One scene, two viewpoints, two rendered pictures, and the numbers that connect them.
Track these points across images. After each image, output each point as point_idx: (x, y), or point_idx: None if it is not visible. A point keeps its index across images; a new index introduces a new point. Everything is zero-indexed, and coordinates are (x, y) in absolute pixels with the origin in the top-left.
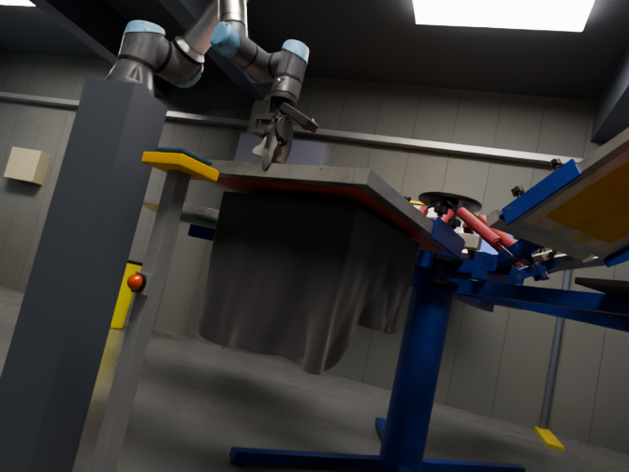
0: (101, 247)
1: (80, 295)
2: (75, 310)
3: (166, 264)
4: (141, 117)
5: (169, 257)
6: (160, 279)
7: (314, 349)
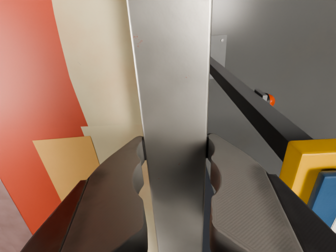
0: (205, 222)
1: (206, 186)
2: (206, 177)
3: (253, 102)
4: None
5: (253, 106)
6: (249, 97)
7: None
